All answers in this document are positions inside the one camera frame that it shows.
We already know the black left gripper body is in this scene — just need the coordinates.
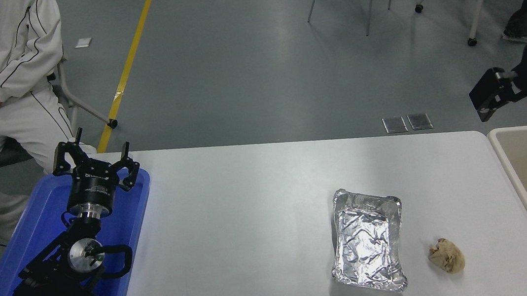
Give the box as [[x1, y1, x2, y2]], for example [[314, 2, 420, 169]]
[[63, 159, 121, 210]]

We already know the silver foil tray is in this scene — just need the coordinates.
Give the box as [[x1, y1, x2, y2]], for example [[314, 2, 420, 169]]
[[322, 182, 412, 296]]

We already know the metal floor plate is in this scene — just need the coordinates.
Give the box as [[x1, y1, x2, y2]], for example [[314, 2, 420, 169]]
[[382, 115, 409, 135], [407, 111, 434, 132]]

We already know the blue plastic tray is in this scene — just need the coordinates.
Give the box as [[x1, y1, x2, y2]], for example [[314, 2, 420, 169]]
[[0, 162, 164, 296]]

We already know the seated person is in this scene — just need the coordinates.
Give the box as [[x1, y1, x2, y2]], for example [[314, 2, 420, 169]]
[[0, 0, 106, 243]]

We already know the white frame caster chair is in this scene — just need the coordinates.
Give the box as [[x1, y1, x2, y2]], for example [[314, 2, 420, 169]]
[[0, 51, 122, 169]]

